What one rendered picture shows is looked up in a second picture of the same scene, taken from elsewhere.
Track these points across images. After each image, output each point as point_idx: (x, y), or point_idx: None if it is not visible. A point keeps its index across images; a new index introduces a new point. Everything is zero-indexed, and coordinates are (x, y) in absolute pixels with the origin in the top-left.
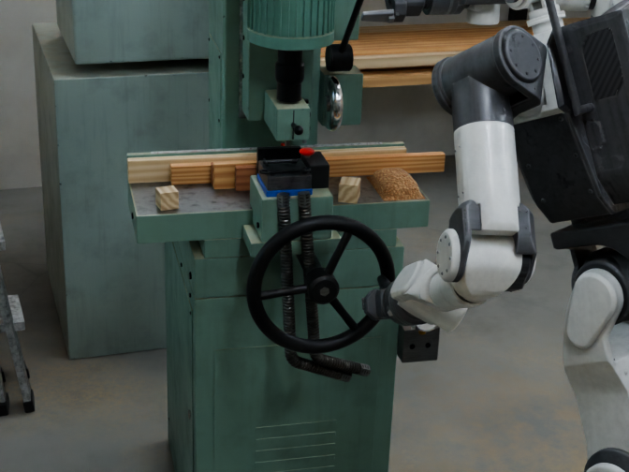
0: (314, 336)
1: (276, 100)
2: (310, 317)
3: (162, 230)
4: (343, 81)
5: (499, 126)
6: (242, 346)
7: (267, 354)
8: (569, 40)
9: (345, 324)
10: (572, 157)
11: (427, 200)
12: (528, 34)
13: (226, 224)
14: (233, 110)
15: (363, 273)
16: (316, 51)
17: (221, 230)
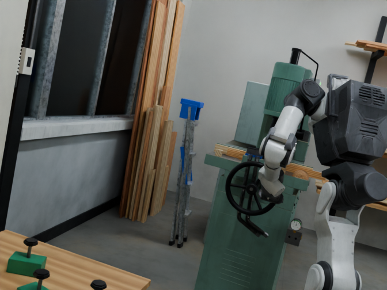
0: None
1: None
2: (248, 203)
3: (212, 161)
4: (300, 143)
5: (295, 108)
6: (228, 214)
7: (236, 220)
8: (336, 93)
9: (267, 220)
10: (327, 134)
11: (307, 180)
12: (317, 84)
13: (233, 166)
14: (260, 144)
15: None
16: None
17: (231, 167)
